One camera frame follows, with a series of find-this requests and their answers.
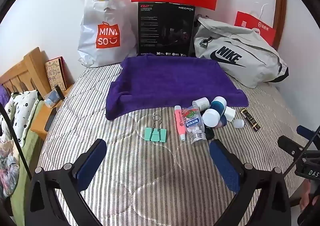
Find blue tissue pack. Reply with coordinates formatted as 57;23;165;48
44;90;62;107

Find green binder clip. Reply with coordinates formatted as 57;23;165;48
144;115;167;142

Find white plastic shopping bag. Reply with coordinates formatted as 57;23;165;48
77;0;137;68

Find blue bottle large white cap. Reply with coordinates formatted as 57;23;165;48
202;110;222;128

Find green bed sheet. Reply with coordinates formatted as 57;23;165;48
10;106;45;224

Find wooden door frame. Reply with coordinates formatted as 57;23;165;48
272;0;288;52

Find black gold lipstick tube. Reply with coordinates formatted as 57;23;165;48
240;108;261;131

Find pink correction pen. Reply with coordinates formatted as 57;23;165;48
174;105;187;141

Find colourful floral quilt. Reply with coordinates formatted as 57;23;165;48
0;138;20;200

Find wooden headboard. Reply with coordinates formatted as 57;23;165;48
0;47;52;97

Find clear jar white lid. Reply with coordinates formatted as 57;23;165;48
192;97;210;112

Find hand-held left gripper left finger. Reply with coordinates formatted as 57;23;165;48
25;138;108;226

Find wooden nightstand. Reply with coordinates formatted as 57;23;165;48
30;84;74;141

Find white cylinder container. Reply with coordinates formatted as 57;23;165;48
224;107;236;121

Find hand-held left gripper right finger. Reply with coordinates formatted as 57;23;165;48
209;139;292;226

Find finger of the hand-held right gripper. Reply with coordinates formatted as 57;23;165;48
297;125;320;142
278;135;304;159

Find red paper bag white handle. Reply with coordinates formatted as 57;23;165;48
234;4;277;48

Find purple towel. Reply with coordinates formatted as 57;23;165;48
105;54;248;121

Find grey sports bag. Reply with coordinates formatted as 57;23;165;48
194;16;289;89

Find illustrated book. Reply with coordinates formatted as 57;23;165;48
45;57;68;91

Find black braided cable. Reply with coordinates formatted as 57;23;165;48
283;125;320;175

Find black headphone box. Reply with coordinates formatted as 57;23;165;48
137;2;196;57

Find person's right hand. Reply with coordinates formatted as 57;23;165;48
299;181;312;211

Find black phone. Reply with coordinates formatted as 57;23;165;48
44;110;58;131

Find clear candy bottle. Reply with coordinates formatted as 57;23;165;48
182;105;207;144

